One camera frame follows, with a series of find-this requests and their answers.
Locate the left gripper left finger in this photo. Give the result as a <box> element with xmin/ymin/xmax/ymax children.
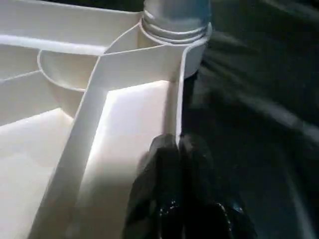
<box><xmin>124</xmin><ymin>133</ymin><xmax>182</xmax><ymax>239</ymax></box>

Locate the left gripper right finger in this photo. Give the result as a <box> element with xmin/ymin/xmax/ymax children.
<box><xmin>178</xmin><ymin>132</ymin><xmax>259</xmax><ymax>239</ymax></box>

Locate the white plastic table top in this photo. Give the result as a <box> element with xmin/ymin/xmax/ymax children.
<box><xmin>0</xmin><ymin>0</ymin><xmax>214</xmax><ymax>239</ymax></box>

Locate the white plastic table leg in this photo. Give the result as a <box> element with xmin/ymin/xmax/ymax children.
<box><xmin>141</xmin><ymin>0</ymin><xmax>213</xmax><ymax>45</ymax></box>

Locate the black mat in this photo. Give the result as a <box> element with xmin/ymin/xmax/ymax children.
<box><xmin>65</xmin><ymin>0</ymin><xmax>319</xmax><ymax>239</ymax></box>

